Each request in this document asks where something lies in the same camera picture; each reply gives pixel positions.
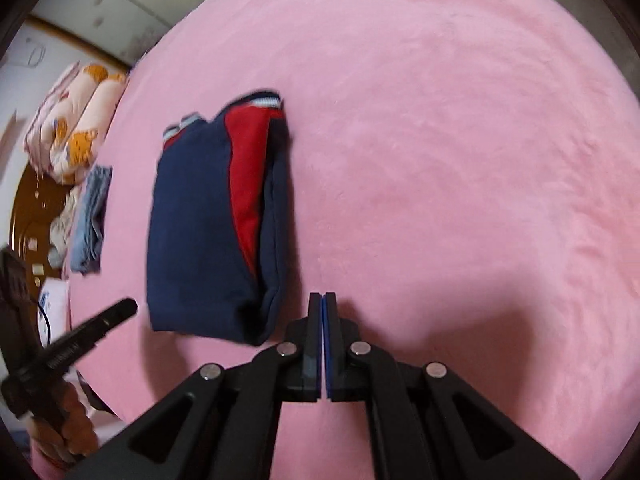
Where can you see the white printed pillow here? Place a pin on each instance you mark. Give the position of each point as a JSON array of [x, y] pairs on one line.
[[55, 305]]

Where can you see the floral door wardrobe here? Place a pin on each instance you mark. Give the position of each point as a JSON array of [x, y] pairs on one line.
[[125, 0]]

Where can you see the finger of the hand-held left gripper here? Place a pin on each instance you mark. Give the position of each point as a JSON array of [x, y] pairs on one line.
[[112, 315]]

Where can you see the folded blue jeans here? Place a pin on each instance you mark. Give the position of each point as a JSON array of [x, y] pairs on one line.
[[90, 220]]

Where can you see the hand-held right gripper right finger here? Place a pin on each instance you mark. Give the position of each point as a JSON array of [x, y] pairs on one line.
[[330, 330]]

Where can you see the pink plush bed blanket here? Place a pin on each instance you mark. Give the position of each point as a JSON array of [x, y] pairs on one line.
[[425, 135]]

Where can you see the folded bear print quilt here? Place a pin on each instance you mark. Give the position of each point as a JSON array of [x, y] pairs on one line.
[[75, 125]]

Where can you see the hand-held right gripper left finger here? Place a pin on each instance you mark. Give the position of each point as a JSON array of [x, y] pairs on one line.
[[312, 330]]

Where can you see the person's left hand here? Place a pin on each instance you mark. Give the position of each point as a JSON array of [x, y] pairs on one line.
[[70, 415]]

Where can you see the pile of pale clothes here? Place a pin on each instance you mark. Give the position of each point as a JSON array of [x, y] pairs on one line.
[[62, 230]]

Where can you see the navy red varsity jacket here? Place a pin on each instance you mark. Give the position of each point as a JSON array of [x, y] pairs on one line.
[[200, 240]]

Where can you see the brown wooden headboard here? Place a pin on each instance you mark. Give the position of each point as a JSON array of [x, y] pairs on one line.
[[32, 215]]

